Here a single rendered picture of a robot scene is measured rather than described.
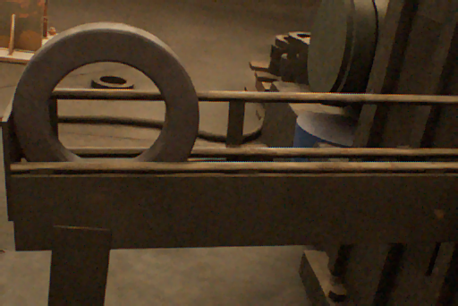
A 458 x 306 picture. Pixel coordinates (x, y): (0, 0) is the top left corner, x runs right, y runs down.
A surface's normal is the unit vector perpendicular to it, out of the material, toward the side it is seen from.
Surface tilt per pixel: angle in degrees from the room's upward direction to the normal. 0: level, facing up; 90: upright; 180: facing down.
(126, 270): 0
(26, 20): 90
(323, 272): 0
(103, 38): 90
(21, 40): 90
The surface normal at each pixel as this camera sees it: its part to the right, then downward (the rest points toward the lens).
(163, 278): 0.16, -0.91
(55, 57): 0.15, 0.40
